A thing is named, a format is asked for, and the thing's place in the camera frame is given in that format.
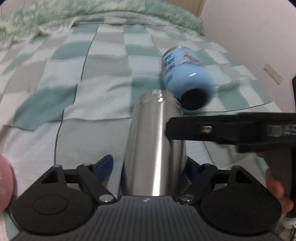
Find silver steel cup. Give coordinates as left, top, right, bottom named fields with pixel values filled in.
left=121, top=90, right=186, bottom=196

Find light blue cartoon cup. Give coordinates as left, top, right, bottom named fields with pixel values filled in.
left=162, top=46, right=215, bottom=113

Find pink cup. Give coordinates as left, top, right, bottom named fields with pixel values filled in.
left=0, top=155, right=15, bottom=214

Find person's right hand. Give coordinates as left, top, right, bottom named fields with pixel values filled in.
left=265, top=168, right=294, bottom=217

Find green fluffy quilt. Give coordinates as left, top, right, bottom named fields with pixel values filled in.
left=1, top=1, right=204, bottom=49

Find white wall socket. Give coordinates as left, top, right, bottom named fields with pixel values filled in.
left=263, top=63, right=284, bottom=85

